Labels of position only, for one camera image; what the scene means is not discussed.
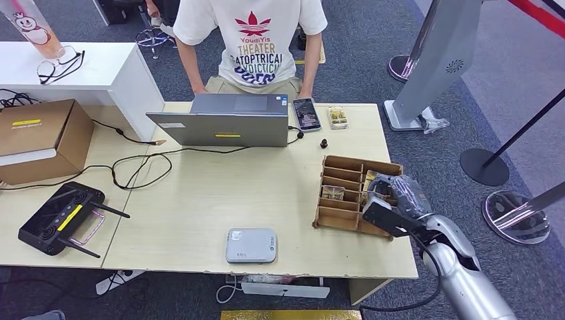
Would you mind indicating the stack of printed cards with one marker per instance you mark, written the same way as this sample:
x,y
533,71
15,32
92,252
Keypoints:
x,y
338,117

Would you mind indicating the person's right forearm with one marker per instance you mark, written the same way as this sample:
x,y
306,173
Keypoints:
x,y
190,70

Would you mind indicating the black device with antennas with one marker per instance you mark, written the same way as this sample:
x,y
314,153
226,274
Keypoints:
x,y
53,221

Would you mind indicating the grey card reader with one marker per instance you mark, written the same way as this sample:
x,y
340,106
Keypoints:
x,y
251,246

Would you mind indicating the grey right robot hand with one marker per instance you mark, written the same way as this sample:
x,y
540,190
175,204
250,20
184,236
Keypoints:
x,y
408,196

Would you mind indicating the grey kiosk stand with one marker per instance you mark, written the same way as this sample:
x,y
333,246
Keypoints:
x,y
437,66

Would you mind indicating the chrome chair base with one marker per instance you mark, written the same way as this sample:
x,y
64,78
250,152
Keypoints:
x,y
152,37

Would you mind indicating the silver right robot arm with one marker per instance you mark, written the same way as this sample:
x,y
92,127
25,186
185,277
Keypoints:
x,y
463,274

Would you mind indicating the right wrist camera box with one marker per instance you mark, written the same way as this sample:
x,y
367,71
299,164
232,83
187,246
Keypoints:
x,y
388,218

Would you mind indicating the person's left hand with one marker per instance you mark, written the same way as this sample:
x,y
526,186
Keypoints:
x,y
304,94

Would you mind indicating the red barrier belt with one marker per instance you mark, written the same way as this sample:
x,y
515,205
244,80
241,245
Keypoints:
x,y
536,14

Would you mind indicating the white power strip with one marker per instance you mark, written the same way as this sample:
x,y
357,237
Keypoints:
x,y
112,282

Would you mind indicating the clear plastic bag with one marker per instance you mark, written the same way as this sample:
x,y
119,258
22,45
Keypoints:
x,y
435,125

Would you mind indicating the black framed eyeglasses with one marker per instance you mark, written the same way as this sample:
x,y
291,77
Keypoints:
x,y
49,69

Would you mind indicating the white table foot bar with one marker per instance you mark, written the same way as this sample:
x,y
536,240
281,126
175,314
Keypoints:
x,y
282,290

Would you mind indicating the person's left forearm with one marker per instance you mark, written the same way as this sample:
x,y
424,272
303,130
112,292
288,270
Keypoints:
x,y
311,66

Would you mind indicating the brown wooden card organizer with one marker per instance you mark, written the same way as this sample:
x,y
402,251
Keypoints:
x,y
340,212

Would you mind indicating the snowman print drink cup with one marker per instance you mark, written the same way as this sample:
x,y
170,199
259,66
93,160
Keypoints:
x,y
33,28

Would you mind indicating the person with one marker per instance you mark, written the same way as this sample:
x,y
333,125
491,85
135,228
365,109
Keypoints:
x,y
251,44
163,11

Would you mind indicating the chrome stanchion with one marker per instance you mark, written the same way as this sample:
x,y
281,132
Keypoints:
x,y
514,218
397,68

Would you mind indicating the black case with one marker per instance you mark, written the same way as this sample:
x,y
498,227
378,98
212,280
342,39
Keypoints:
x,y
112,11

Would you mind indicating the small black knob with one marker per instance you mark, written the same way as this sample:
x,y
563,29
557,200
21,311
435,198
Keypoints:
x,y
323,143

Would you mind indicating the yellow floor tape outline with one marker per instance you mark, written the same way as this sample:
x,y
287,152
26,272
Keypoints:
x,y
322,55

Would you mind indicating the white cabinet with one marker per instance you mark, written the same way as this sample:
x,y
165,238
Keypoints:
x,y
110,75

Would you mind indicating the brown cardboard box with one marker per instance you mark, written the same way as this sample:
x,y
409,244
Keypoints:
x,y
39,132

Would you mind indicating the yellow floor tape strip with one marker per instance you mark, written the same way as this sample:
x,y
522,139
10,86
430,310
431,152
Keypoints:
x,y
287,315

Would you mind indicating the person's right hand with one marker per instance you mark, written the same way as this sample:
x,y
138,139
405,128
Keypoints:
x,y
199,90

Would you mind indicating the black smartphone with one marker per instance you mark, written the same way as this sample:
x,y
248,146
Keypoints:
x,y
306,115

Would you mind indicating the grey rounded object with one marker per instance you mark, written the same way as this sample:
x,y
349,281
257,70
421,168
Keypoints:
x,y
44,316

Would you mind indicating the grey laptop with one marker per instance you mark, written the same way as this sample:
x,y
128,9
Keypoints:
x,y
220,128

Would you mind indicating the black stanchion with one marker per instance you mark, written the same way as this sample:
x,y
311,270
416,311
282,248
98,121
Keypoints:
x,y
483,168

